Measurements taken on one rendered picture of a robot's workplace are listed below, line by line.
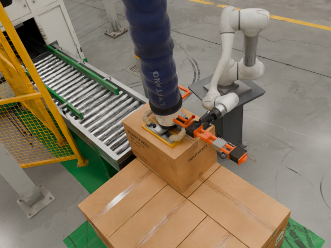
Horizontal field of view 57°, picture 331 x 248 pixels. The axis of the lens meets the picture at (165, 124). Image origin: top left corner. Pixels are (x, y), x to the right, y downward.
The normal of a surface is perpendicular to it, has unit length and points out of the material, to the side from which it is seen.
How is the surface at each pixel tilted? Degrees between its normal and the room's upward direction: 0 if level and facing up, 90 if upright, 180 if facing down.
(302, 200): 0
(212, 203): 0
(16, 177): 90
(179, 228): 0
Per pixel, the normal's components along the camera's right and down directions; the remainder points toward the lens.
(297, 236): -0.15, -0.70
